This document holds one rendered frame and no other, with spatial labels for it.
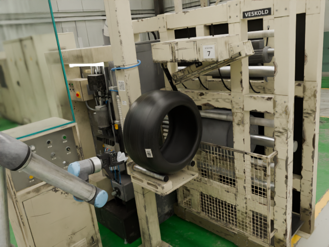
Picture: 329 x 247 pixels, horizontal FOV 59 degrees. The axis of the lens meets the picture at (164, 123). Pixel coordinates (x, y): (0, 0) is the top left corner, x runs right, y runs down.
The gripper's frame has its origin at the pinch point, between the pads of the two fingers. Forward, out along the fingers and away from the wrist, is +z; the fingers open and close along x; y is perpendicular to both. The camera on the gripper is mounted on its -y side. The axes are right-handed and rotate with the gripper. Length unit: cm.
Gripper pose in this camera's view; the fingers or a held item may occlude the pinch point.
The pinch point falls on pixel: (126, 159)
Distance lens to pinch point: 183.6
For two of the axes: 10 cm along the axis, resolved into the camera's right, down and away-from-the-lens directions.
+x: -6.9, -1.3, 7.1
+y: -0.2, -9.8, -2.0
